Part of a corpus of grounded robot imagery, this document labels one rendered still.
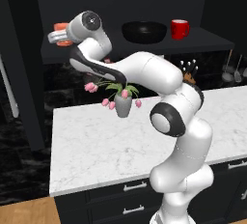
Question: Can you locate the red mug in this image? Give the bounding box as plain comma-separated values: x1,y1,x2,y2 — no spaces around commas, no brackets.
170,18,191,41

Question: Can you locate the black fridge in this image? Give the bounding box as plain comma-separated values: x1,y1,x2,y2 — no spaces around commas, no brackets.
0,0,46,154

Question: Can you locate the black drawer front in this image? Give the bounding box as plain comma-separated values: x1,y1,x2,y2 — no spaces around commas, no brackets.
85,177,156,204
88,194,166,224
209,157,247,179

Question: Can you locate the black open wall cabinet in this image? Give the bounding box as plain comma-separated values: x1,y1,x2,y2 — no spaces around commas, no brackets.
25,0,247,66

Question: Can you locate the white fridge handle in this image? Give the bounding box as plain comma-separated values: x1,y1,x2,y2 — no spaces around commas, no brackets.
0,53,20,120

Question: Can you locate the brown knife block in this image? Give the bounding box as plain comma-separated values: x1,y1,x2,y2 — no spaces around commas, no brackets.
179,59,199,86

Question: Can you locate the orange glass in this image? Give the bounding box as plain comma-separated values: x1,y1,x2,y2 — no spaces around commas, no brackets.
53,22,74,47

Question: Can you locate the black cupboard door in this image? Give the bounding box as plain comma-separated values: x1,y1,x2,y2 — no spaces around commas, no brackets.
224,169,247,224

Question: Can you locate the black bowl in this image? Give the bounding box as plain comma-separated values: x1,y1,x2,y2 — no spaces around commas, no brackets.
121,20,168,45

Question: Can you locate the grey hanging spoon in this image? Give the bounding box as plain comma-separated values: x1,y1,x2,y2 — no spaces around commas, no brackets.
233,54,243,84

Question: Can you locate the grey hanging ladle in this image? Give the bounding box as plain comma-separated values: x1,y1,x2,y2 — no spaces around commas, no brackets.
221,48,234,84

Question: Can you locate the silver drawer handle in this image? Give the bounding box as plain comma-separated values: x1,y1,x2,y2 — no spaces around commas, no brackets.
227,159,247,171
122,204,146,216
123,182,149,192

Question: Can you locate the grey vase with pink tulips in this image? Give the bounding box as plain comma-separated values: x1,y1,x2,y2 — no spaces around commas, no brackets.
83,79,143,119

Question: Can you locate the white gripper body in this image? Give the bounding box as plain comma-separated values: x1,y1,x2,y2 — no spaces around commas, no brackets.
47,29,69,44

